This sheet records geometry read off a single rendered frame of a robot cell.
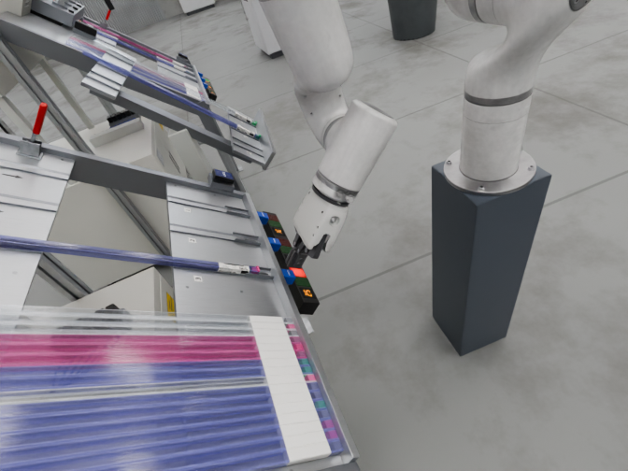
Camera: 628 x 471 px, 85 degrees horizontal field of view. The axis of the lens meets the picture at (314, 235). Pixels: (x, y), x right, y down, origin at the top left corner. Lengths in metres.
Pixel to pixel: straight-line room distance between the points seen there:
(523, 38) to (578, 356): 1.06
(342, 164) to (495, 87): 0.32
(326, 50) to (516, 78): 0.37
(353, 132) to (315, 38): 0.16
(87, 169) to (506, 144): 0.87
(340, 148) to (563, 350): 1.10
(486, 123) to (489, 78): 0.09
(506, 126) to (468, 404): 0.87
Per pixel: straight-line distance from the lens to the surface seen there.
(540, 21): 0.66
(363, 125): 0.56
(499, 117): 0.77
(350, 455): 0.51
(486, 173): 0.84
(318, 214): 0.61
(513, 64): 0.72
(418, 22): 4.09
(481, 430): 1.29
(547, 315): 1.51
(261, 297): 0.65
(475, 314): 1.17
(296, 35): 0.48
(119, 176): 0.90
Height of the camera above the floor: 1.23
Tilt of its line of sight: 43 degrees down
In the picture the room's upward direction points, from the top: 19 degrees counter-clockwise
